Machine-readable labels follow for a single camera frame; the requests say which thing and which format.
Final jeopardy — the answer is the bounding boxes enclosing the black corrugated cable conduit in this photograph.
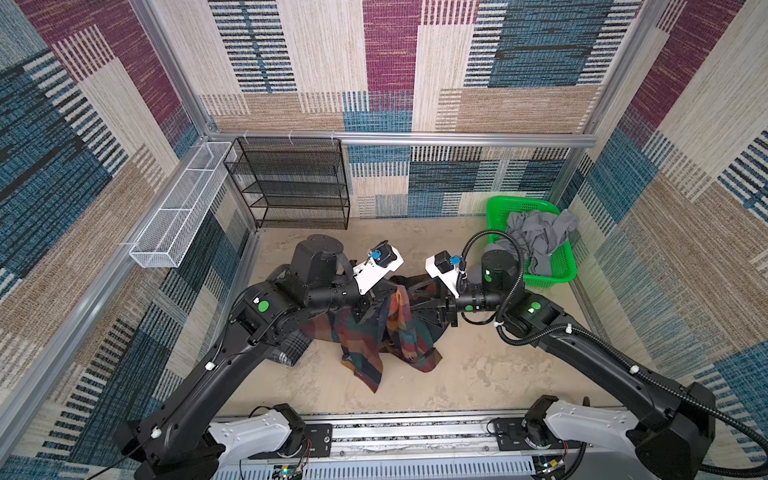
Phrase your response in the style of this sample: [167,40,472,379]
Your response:
[458,229,768,478]

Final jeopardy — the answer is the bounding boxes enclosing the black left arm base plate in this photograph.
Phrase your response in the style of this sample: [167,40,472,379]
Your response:
[279,423,333,458]

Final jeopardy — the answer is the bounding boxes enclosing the green plastic basket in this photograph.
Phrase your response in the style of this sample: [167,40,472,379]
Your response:
[486,196,578,288]

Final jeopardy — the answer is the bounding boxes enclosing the grey plaid long sleeve shirt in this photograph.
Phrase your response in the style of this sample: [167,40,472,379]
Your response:
[263,263,313,368]

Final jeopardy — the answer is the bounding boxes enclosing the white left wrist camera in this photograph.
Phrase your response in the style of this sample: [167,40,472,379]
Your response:
[353,240,404,295]

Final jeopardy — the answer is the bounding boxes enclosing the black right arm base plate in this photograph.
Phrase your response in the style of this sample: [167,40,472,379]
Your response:
[486,417,581,452]

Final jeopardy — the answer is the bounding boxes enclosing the white wire mesh tray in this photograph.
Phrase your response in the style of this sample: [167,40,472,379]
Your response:
[130,142,233,269]

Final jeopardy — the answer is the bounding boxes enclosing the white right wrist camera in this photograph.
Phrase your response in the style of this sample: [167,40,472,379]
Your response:
[425,250,466,298]

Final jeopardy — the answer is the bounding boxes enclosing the multicolour plaid long sleeve shirt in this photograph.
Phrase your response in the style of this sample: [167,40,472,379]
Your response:
[301,274,446,392]

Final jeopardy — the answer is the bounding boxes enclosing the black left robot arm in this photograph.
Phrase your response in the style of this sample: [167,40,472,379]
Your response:
[115,234,403,479]

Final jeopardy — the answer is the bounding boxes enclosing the aluminium mounting rail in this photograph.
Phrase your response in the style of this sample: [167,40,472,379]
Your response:
[214,409,653,479]

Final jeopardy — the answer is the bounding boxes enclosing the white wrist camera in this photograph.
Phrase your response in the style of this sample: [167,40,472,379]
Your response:
[353,240,404,295]
[425,250,466,298]

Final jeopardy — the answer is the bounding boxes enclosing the black wire mesh shelf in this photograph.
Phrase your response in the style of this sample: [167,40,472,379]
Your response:
[224,137,351,230]

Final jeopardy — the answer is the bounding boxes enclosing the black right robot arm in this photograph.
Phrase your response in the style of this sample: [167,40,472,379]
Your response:
[408,249,716,479]

